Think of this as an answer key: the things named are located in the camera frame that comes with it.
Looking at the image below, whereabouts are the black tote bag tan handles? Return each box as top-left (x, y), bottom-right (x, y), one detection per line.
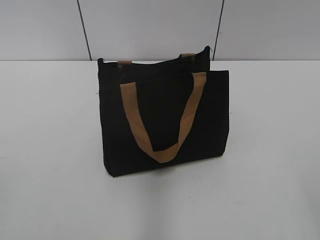
top-left (97, 46), bottom-right (229, 177)

